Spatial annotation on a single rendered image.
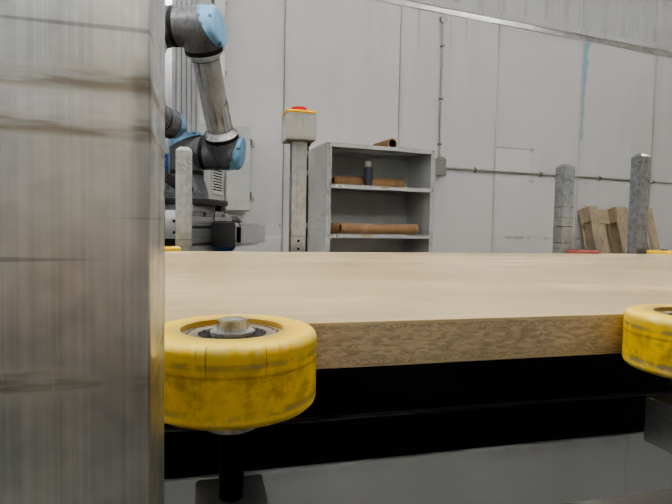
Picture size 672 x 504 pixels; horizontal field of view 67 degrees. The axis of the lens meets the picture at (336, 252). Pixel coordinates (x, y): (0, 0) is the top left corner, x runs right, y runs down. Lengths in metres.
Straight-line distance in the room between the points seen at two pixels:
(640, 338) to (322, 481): 0.22
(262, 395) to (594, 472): 0.31
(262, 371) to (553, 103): 5.34
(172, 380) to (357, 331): 0.12
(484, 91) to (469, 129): 0.38
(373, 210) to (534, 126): 1.86
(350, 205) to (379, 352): 3.91
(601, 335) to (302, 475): 0.22
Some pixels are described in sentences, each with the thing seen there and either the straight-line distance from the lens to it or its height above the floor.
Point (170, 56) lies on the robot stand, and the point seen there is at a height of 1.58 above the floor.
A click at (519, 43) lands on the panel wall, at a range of 5.36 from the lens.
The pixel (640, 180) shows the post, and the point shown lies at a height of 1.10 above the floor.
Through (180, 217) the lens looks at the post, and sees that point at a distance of 1.19.
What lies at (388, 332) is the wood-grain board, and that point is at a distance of 0.31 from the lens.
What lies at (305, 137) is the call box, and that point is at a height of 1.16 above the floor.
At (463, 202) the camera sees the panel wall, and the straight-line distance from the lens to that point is 4.75.
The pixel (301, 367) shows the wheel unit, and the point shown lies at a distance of 0.23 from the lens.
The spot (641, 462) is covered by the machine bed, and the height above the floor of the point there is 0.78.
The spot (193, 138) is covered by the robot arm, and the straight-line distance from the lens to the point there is 1.86.
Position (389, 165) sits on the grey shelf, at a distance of 4.38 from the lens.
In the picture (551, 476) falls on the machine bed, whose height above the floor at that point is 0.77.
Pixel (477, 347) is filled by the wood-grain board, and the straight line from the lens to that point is 0.34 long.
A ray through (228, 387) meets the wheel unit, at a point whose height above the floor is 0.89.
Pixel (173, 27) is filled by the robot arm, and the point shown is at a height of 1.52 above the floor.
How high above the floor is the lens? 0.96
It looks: 3 degrees down
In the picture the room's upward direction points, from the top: 1 degrees clockwise
